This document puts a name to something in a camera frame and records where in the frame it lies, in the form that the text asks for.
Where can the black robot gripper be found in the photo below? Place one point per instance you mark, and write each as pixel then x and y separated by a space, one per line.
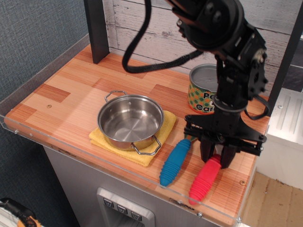
pixel 228 130

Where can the red handled metal spoon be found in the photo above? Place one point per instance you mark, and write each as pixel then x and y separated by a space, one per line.
pixel 206 177

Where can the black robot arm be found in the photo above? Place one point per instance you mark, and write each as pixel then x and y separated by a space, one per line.
pixel 220 27

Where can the yellow folded cloth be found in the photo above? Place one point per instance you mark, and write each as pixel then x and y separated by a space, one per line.
pixel 98 138

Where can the stainless steel pot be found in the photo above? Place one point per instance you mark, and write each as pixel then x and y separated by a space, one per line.
pixel 131 122

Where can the white toy sink unit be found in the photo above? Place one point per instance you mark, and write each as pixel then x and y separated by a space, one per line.
pixel 282 157

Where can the peas and carrots toy can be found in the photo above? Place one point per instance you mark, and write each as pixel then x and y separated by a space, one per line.
pixel 202 88

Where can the silver dispenser button panel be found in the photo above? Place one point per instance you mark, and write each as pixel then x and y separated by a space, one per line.
pixel 120 212

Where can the grey toy fridge cabinet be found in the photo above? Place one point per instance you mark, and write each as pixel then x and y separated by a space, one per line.
pixel 81 177

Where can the clear acrylic table guard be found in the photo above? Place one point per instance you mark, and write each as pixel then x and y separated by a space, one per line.
pixel 26 174

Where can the blue handled metal fork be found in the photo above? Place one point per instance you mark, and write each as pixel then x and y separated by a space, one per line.
pixel 175 160

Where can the dark right frame post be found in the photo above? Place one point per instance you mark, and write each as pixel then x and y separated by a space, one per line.
pixel 286 61

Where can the dark grey vertical post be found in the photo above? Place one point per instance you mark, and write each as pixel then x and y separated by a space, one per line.
pixel 97 29

